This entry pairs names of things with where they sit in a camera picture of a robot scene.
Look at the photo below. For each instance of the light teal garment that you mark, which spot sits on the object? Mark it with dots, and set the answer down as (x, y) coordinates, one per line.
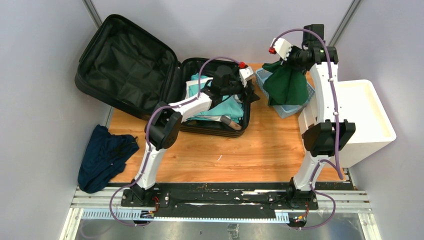
(229, 107)

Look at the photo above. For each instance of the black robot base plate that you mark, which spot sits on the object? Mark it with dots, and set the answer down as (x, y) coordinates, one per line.
(225, 200)

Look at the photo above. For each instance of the left aluminium frame post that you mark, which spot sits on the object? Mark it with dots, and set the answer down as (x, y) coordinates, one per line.
(93, 13)

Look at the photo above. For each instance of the aluminium frame post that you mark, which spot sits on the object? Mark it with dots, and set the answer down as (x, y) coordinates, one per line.
(93, 13)
(346, 19)

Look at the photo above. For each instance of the light blue plastic basket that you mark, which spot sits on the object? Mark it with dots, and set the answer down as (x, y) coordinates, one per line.
(284, 110)

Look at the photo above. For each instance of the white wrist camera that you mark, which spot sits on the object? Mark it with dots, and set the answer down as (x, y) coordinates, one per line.
(280, 47)
(245, 75)

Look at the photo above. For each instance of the white garment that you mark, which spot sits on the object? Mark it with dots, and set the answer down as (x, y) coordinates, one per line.
(192, 86)

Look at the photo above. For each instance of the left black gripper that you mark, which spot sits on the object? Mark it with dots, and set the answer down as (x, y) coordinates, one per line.
(250, 96)

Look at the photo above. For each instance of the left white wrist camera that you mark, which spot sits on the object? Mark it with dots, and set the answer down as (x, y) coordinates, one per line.
(245, 75)

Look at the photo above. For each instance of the white three-drawer storage unit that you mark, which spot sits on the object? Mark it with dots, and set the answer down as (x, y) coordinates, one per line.
(360, 104)

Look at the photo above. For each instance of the black ribbed hard-shell suitcase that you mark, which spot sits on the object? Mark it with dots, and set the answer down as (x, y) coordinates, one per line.
(131, 70)

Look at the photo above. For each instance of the dark blue cloth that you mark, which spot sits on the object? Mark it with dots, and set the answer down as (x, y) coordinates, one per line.
(105, 157)

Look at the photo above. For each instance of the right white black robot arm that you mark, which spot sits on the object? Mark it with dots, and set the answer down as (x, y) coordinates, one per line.
(328, 133)

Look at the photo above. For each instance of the dark green garment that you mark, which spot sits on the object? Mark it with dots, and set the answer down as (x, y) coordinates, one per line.
(285, 86)

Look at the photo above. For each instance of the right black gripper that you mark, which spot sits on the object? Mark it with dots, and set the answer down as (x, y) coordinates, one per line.
(288, 61)

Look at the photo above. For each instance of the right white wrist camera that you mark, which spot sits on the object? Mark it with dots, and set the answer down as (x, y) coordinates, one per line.
(280, 47)

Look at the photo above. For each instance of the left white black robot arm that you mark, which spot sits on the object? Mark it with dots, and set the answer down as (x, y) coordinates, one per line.
(163, 127)

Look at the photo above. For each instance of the right aluminium frame post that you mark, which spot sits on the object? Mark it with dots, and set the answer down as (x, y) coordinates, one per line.
(346, 19)

